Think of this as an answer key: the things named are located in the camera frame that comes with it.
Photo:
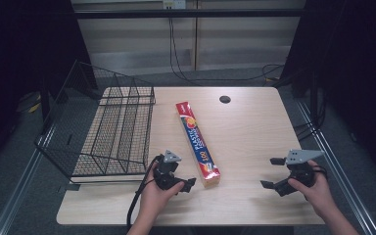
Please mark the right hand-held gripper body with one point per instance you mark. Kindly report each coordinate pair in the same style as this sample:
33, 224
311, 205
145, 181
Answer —
302, 173

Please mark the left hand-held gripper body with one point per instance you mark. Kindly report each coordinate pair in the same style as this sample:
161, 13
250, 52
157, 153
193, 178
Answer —
165, 174

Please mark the long plastic wrap box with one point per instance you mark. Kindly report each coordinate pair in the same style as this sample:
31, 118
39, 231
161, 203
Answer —
196, 141

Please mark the person's right hand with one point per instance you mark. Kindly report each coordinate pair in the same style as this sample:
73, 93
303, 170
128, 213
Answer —
316, 192

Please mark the person's left hand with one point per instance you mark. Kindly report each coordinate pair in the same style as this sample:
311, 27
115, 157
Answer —
155, 199

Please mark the black table grommet hole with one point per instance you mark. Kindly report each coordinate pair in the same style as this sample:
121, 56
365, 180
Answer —
225, 99

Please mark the black curtain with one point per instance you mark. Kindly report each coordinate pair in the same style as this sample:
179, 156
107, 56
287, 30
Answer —
19, 49
359, 65

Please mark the yellow floor object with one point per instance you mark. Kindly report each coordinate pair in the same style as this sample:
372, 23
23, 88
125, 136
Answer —
34, 106

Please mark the black crossbar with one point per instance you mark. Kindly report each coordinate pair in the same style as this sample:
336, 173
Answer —
189, 13

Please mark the aluminium frame rail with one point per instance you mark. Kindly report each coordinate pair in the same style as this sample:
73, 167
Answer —
19, 186
336, 169

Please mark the white wall socket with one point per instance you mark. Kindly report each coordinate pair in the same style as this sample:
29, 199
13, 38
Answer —
174, 4

